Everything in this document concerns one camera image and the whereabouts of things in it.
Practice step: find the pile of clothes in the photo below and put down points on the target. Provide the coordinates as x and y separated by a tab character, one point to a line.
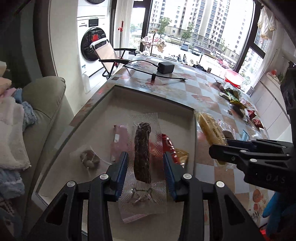
16	116

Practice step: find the black power adapter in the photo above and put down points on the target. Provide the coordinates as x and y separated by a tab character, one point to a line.
165	67

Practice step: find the red handled mop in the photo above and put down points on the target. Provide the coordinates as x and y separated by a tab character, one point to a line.
121	34

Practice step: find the red chinese snack packet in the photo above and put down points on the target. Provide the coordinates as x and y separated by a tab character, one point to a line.
167	147

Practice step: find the brown chocolate bar clear wrapper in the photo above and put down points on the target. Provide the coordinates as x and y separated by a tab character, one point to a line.
144	191

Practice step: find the green sofa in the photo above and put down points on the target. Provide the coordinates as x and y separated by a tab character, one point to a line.
45	95

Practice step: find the small dark red packet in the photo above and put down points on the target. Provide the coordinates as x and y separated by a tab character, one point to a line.
251	114

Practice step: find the pile of green yellow snacks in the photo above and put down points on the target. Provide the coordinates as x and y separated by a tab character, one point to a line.
232	95

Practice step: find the yellow cracker packet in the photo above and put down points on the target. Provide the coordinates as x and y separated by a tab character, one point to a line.
212	135

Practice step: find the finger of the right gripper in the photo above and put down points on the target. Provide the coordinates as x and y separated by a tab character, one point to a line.
259	143
243	158

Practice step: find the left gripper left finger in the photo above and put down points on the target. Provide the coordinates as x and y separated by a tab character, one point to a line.
62	219

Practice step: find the blue gloved right hand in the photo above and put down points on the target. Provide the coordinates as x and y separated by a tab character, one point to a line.
281	213

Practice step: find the white cabinet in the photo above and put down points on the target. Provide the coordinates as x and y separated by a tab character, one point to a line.
270	106

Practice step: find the light blue snack packet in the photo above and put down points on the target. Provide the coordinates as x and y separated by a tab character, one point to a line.
244	136

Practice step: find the pink crispy cranberry packet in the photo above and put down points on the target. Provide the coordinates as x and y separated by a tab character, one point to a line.
120	142

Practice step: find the red crinkled snack packet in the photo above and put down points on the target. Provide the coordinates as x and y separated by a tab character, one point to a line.
257	123

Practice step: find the red plastic basin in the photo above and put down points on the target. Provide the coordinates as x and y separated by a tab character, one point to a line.
233	78

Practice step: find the small round brown pastry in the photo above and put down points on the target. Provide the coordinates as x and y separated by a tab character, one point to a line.
89	159

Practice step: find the folding chair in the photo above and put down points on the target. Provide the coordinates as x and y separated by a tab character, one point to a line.
110	58

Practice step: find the grey shallow cardboard box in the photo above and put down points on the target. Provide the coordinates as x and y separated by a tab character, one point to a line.
97	142

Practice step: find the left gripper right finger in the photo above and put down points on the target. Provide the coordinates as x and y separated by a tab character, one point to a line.
228	219

